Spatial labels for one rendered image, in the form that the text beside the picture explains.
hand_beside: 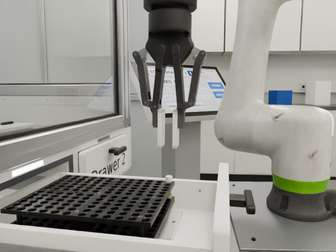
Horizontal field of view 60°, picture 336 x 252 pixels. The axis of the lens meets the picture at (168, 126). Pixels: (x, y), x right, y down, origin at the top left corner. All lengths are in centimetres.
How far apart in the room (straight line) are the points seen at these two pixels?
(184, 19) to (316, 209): 50
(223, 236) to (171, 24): 33
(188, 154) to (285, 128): 79
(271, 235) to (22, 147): 50
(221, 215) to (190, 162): 110
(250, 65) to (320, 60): 363
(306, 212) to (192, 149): 80
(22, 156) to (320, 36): 378
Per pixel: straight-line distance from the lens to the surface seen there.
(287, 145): 70
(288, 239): 67
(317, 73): 439
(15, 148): 53
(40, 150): 58
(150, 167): 218
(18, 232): 44
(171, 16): 50
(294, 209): 74
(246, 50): 82
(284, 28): 393
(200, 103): 134
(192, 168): 145
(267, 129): 71
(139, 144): 215
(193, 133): 142
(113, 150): 81
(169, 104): 124
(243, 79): 79
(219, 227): 32
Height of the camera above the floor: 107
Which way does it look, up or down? 7 degrees down
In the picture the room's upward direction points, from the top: straight up
